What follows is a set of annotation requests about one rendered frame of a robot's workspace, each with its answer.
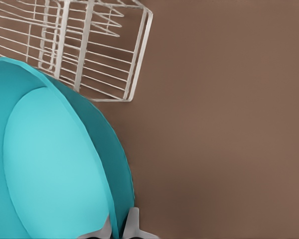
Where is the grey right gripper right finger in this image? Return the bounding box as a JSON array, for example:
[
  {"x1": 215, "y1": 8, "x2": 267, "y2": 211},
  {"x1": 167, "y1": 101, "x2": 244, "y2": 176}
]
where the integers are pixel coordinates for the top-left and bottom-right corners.
[{"x1": 121, "y1": 207, "x2": 158, "y2": 239}]

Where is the turquoise plate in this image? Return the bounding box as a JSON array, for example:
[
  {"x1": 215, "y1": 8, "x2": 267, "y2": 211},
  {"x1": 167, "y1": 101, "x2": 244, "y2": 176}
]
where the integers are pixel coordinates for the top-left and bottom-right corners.
[{"x1": 0, "y1": 57, "x2": 136, "y2": 239}]

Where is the white wire dish rack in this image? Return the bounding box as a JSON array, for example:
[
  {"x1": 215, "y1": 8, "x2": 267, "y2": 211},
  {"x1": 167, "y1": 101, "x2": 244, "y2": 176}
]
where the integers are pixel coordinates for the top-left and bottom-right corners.
[{"x1": 0, "y1": 0, "x2": 154, "y2": 103}]

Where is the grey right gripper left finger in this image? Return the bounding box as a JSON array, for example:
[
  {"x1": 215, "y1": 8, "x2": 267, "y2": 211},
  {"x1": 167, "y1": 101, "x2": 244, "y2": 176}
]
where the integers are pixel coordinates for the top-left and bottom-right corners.
[{"x1": 77, "y1": 215, "x2": 113, "y2": 239}]

